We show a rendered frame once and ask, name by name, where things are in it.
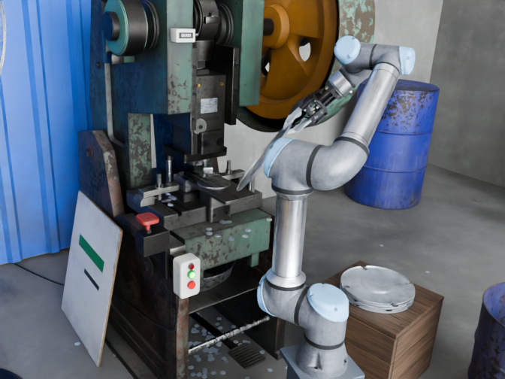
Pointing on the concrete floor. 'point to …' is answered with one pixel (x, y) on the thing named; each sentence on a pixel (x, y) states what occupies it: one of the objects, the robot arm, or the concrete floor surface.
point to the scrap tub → (490, 336)
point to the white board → (91, 274)
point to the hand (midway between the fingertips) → (287, 128)
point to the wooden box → (392, 335)
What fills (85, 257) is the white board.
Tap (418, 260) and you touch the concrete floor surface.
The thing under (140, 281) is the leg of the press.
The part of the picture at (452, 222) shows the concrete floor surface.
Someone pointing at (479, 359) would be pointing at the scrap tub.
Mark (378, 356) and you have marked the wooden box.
